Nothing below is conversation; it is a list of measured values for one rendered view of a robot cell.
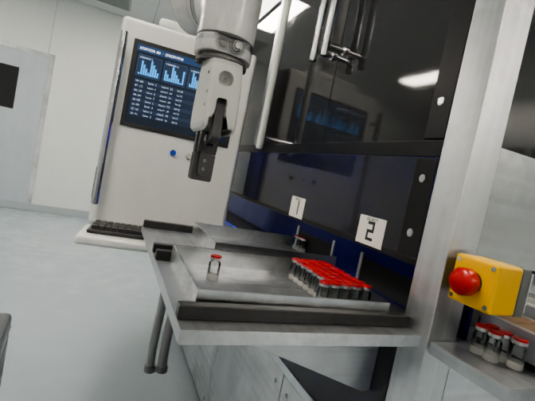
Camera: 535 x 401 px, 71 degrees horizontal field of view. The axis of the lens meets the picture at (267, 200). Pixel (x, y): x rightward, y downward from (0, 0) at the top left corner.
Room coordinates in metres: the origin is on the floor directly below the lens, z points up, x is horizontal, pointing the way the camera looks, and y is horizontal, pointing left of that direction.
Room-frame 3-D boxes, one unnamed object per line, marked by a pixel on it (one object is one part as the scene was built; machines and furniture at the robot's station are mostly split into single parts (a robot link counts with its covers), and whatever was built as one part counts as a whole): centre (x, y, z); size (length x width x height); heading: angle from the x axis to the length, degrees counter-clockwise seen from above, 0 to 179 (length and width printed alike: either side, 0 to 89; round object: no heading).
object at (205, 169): (0.54, 0.10, 1.10); 0.03 x 0.03 x 0.07; 23
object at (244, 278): (0.69, -0.04, 0.90); 0.34 x 0.26 x 0.04; 113
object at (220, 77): (0.56, 0.11, 1.19); 0.10 x 0.07 x 0.11; 23
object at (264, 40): (1.76, 0.19, 1.51); 0.49 x 0.01 x 0.59; 23
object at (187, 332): (0.86, -0.01, 0.87); 0.70 x 0.48 x 0.02; 23
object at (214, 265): (0.67, 0.07, 0.90); 0.02 x 0.02 x 0.04
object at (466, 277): (0.54, -0.31, 0.99); 0.04 x 0.04 x 0.04; 23
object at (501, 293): (0.55, -0.35, 1.00); 0.08 x 0.07 x 0.07; 113
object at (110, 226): (1.29, 0.37, 0.82); 0.40 x 0.14 x 0.02; 108
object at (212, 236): (1.05, -0.01, 0.90); 0.34 x 0.26 x 0.04; 113
